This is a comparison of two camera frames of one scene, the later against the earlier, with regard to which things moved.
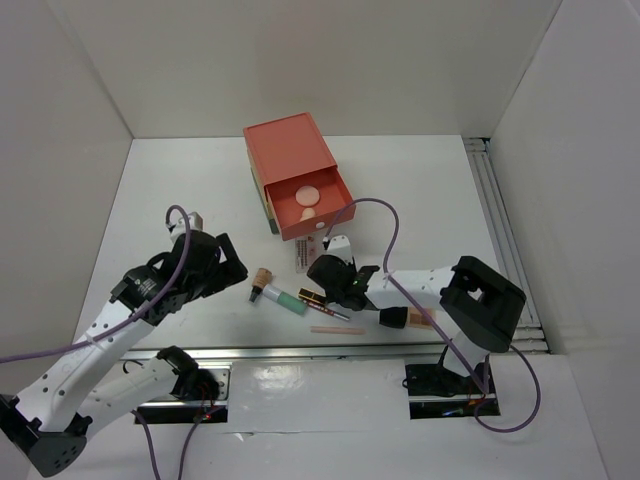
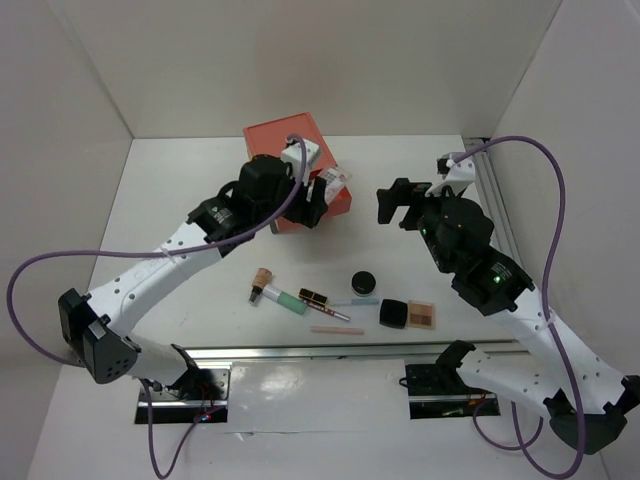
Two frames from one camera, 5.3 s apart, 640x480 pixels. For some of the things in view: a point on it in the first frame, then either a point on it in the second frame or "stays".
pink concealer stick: [342, 330] stays
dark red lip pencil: [328, 310] stays
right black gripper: [352, 265] -> [402, 192]
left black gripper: [230, 271] -> [309, 214]
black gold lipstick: [312, 296] stays
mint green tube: [292, 302] stays
